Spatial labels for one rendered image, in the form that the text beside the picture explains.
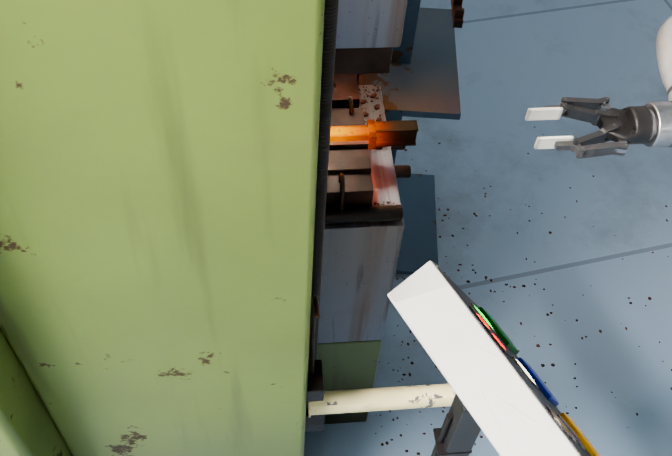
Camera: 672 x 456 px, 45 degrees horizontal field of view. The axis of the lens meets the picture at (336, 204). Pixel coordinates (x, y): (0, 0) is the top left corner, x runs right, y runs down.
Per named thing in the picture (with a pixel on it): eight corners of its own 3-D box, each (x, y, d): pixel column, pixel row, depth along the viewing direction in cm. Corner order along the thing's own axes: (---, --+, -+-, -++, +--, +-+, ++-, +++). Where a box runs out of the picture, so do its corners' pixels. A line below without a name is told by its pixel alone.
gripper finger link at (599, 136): (613, 133, 160) (617, 138, 160) (567, 150, 157) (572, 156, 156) (619, 119, 157) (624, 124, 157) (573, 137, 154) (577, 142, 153)
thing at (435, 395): (518, 383, 168) (524, 372, 164) (524, 407, 165) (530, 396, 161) (306, 397, 164) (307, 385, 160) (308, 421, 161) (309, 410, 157)
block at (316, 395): (320, 370, 148) (321, 359, 144) (323, 401, 144) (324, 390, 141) (304, 371, 148) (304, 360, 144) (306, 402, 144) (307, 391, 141)
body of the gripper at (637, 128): (646, 153, 160) (600, 155, 159) (632, 122, 165) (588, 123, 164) (660, 127, 154) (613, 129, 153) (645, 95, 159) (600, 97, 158)
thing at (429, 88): (451, 15, 224) (453, 9, 222) (459, 120, 199) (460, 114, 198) (343, 8, 224) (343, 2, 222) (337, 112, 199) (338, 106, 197)
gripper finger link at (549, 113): (563, 109, 159) (562, 106, 159) (529, 110, 158) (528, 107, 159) (559, 119, 161) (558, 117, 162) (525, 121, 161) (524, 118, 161)
